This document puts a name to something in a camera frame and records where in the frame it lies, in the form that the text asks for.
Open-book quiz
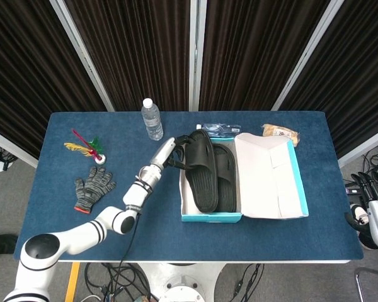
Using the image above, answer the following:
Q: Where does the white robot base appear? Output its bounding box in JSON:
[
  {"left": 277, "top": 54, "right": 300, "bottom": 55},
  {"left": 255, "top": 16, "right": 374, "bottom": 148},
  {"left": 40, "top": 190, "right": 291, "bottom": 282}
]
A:
[{"left": 137, "top": 262, "right": 228, "bottom": 302}]

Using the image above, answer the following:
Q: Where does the black floor cable bundle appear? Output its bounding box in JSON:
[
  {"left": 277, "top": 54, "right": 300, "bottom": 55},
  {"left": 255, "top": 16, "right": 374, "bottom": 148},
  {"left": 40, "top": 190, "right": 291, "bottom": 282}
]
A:
[
  {"left": 83, "top": 262, "right": 160, "bottom": 302},
  {"left": 0, "top": 140, "right": 19, "bottom": 173},
  {"left": 229, "top": 263, "right": 265, "bottom": 300},
  {"left": 360, "top": 143, "right": 378, "bottom": 179}
]

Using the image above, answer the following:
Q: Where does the flattened water bottle blue label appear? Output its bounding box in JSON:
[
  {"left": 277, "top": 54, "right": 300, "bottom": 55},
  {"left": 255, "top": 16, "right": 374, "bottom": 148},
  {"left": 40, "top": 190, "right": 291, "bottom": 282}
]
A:
[{"left": 196, "top": 123, "right": 243, "bottom": 138}]

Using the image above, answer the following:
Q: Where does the black rubber slipper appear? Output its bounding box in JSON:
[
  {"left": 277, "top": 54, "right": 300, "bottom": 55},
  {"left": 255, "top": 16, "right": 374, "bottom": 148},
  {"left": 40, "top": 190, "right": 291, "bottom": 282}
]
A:
[
  {"left": 212, "top": 143, "right": 238, "bottom": 212},
  {"left": 179, "top": 130, "right": 220, "bottom": 213}
]

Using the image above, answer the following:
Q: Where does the brown snack packet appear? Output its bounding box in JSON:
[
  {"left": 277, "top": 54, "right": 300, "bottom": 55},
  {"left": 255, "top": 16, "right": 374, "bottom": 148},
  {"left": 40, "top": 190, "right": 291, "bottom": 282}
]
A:
[{"left": 260, "top": 123, "right": 301, "bottom": 148}]

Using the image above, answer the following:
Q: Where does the grey knit work glove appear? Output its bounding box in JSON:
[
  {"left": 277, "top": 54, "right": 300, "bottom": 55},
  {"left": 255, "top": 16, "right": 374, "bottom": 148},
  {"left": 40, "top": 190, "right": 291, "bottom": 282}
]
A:
[{"left": 74, "top": 165, "right": 117, "bottom": 215}]

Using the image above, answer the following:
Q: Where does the light blue shoe box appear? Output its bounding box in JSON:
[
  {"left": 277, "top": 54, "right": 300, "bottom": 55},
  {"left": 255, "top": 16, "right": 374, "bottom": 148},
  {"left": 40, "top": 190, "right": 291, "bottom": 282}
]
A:
[{"left": 178, "top": 132, "right": 309, "bottom": 223}]

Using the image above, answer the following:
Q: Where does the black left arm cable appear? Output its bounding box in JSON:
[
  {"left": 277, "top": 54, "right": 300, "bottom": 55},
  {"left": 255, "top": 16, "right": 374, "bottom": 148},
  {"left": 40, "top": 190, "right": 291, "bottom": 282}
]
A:
[{"left": 118, "top": 212, "right": 142, "bottom": 264}]

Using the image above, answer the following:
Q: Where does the blue felt table cover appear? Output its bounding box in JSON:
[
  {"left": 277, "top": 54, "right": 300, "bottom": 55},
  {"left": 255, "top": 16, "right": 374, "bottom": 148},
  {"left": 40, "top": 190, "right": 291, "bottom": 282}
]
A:
[{"left": 14, "top": 110, "right": 365, "bottom": 264}]

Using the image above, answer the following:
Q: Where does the colourful feather shuttlecock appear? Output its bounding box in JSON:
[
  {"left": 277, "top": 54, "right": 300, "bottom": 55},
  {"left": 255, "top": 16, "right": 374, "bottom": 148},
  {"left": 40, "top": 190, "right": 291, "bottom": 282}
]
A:
[{"left": 64, "top": 128, "right": 108, "bottom": 165}]

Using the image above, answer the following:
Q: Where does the dark brown pleated curtain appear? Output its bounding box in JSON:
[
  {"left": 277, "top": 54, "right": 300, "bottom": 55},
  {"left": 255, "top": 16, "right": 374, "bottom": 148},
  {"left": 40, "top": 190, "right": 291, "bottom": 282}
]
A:
[
  {"left": 0, "top": 0, "right": 108, "bottom": 160},
  {"left": 198, "top": 0, "right": 331, "bottom": 111},
  {"left": 280, "top": 0, "right": 378, "bottom": 160},
  {"left": 65, "top": 0, "right": 192, "bottom": 112}
]

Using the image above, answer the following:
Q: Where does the grey metal partition post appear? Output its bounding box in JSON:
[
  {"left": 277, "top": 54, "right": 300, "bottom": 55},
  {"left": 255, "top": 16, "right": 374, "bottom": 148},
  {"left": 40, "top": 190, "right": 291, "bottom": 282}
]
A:
[
  {"left": 0, "top": 125, "right": 39, "bottom": 168},
  {"left": 270, "top": 0, "right": 347, "bottom": 111},
  {"left": 49, "top": 0, "right": 116, "bottom": 112},
  {"left": 336, "top": 124, "right": 378, "bottom": 168},
  {"left": 188, "top": 0, "right": 208, "bottom": 111}
]

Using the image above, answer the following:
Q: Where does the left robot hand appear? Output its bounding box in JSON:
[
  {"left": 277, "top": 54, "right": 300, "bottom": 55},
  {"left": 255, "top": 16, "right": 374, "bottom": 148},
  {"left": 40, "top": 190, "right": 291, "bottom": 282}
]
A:
[{"left": 149, "top": 133, "right": 196, "bottom": 171}]

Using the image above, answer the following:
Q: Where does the clear upright water bottle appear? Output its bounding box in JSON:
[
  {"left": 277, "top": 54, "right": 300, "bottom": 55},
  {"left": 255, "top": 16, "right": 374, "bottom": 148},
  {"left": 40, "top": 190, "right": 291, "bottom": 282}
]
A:
[{"left": 141, "top": 98, "right": 164, "bottom": 142}]

